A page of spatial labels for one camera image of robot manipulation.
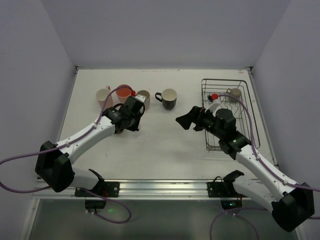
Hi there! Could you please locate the aluminium mounting rail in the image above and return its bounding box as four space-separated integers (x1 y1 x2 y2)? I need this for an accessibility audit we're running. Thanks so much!
34 177 293 201

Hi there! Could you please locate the beige cream cup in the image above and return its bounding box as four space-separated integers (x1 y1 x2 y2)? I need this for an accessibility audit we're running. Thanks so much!
137 90 151 110

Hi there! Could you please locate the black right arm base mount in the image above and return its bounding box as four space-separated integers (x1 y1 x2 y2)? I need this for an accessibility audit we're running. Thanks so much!
206 170 245 210

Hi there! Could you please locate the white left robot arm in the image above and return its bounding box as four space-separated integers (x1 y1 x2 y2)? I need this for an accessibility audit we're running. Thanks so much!
35 94 146 193

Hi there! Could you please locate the matte pink tumbler cup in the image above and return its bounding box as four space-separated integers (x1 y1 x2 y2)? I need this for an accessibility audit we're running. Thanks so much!
115 84 132 104

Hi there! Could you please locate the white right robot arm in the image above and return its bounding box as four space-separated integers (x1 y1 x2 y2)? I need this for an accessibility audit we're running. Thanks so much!
176 106 315 232

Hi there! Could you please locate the black wire dish rack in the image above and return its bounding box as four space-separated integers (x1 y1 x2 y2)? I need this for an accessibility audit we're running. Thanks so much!
201 78 261 153

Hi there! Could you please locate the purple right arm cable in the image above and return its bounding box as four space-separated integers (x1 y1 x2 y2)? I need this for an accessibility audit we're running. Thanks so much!
209 93 320 240

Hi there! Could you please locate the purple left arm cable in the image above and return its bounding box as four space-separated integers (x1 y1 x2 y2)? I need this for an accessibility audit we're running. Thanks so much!
0 84 132 224

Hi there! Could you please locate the glossy pink handled mug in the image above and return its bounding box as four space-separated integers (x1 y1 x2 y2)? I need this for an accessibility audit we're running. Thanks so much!
95 85 114 110

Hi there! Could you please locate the grey-beige speckled cup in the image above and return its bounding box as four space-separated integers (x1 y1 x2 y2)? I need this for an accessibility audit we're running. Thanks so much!
226 88 242 99

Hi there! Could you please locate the glossy black handled mug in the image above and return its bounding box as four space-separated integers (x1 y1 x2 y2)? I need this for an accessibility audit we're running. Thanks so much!
154 88 178 111

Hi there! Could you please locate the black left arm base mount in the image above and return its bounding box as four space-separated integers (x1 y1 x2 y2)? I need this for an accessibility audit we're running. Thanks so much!
74 169 120 198

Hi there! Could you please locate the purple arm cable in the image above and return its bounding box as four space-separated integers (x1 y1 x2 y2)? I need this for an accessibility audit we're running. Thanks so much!
209 93 320 240
0 84 132 224

